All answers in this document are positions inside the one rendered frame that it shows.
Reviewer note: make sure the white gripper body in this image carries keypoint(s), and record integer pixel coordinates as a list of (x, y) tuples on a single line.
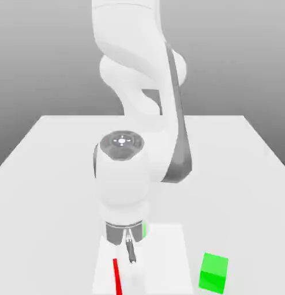
[(133, 281)]

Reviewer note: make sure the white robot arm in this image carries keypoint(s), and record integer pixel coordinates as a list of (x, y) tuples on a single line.
[(124, 184)]

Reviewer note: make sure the small red cube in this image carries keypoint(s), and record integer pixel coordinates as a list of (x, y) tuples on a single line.
[(117, 276)]

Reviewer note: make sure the small green cube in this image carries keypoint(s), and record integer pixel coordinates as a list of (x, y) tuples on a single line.
[(213, 273)]

